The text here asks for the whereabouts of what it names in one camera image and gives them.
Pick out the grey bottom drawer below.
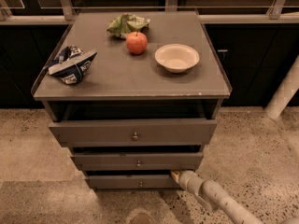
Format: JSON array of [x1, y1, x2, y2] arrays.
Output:
[[86, 175, 179, 189]]

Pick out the grey drawer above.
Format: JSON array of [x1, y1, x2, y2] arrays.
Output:
[[71, 152, 203, 171], [86, 175, 179, 189], [50, 119, 217, 147]]

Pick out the grey middle drawer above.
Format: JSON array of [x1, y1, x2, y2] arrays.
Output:
[[71, 152, 203, 171]]

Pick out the grey top drawer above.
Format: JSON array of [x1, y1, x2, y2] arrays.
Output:
[[50, 119, 217, 147]]

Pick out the grey drawer cabinet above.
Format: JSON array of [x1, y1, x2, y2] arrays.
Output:
[[33, 11, 232, 178]]

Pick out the white bowl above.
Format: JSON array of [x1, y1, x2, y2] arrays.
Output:
[[155, 44, 200, 73]]

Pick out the white pillar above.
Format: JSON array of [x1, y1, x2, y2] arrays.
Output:
[[265, 56, 299, 119]]

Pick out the red apple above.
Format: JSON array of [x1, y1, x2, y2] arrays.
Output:
[[126, 32, 148, 55]]

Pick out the blue chip bag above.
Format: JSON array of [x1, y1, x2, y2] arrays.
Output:
[[46, 46, 97, 85]]

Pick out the green chip bag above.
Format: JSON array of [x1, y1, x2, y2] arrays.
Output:
[[107, 13, 150, 39]]

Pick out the metal window railing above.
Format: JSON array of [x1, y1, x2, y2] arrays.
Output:
[[0, 0, 299, 25]]

